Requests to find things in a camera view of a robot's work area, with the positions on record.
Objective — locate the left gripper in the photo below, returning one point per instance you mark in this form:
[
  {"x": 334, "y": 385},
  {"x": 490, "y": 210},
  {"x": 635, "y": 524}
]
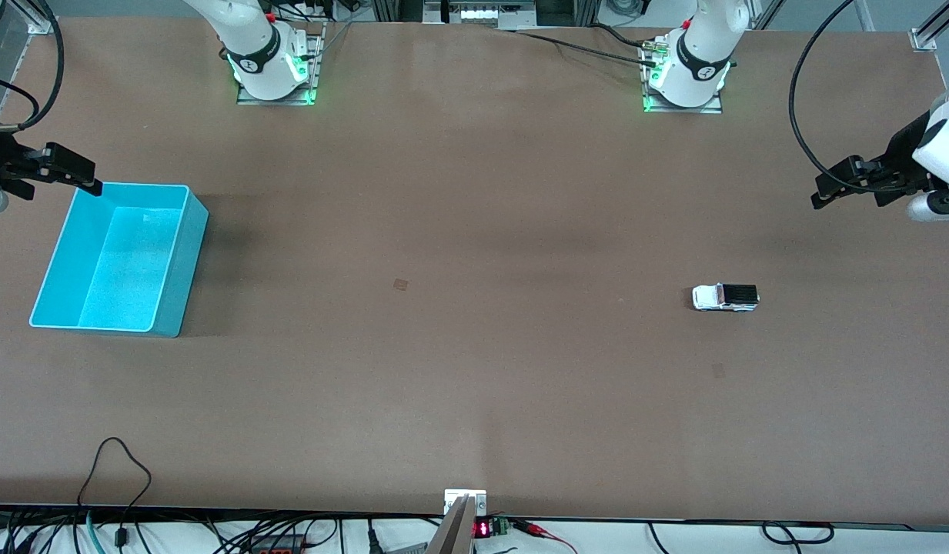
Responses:
[{"x": 902, "y": 156}]

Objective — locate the white jeep toy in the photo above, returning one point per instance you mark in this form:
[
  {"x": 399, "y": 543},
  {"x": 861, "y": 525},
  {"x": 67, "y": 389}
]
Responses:
[{"x": 724, "y": 298}]

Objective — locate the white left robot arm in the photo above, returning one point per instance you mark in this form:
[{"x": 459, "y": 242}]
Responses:
[{"x": 697, "y": 54}]

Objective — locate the turquoise plastic bin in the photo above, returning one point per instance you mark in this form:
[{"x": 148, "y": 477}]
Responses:
[{"x": 128, "y": 269}]

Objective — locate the lit control box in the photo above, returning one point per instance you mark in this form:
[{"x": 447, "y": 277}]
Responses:
[{"x": 482, "y": 14}]

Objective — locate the black power strip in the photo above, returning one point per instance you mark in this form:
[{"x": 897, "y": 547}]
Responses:
[{"x": 278, "y": 545}]

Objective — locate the red digit display module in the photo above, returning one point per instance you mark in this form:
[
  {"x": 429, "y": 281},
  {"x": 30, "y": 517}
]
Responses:
[{"x": 483, "y": 528}]

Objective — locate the aluminium frame corner bracket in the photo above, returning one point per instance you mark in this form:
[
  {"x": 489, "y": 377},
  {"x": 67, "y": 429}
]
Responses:
[
  {"x": 922, "y": 38},
  {"x": 39, "y": 27}
]

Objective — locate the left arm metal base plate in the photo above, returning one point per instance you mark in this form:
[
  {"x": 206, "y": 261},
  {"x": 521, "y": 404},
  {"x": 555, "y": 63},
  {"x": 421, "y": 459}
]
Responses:
[{"x": 690, "y": 110}]

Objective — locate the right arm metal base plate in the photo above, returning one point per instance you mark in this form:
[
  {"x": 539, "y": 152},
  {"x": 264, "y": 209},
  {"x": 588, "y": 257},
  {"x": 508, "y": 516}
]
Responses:
[{"x": 317, "y": 69}]

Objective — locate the white metal bracket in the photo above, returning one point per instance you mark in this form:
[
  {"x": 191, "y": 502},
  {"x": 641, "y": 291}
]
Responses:
[{"x": 480, "y": 502}]

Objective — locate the grey camera mount bar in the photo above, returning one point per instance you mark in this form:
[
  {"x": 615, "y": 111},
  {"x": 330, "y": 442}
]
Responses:
[{"x": 452, "y": 535}]

